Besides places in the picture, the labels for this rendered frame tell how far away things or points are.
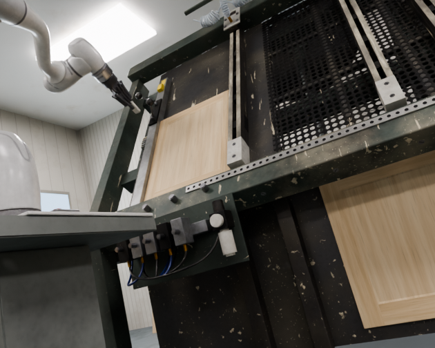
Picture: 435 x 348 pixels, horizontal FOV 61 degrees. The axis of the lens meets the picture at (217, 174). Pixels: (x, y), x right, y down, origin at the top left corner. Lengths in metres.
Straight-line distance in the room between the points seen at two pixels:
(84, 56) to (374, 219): 1.37
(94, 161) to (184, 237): 5.09
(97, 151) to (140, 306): 2.48
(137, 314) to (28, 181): 4.87
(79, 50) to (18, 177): 0.93
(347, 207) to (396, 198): 0.17
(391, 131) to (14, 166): 1.03
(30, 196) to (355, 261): 1.06
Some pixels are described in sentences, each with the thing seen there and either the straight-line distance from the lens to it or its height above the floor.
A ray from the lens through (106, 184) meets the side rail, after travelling 1.86.
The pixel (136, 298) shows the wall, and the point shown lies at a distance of 5.73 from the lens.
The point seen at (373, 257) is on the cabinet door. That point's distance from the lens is 1.44.
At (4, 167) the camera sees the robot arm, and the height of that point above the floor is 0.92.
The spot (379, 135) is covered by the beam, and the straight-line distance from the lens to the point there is 1.22.
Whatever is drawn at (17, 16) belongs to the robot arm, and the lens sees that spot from 1.45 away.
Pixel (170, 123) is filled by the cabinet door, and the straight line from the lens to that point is 1.91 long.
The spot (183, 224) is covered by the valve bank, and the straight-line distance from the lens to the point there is 1.27.
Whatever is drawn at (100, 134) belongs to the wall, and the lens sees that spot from 6.28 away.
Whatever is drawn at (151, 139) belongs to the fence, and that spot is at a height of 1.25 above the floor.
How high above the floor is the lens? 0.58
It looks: 13 degrees up
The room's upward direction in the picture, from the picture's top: 14 degrees counter-clockwise
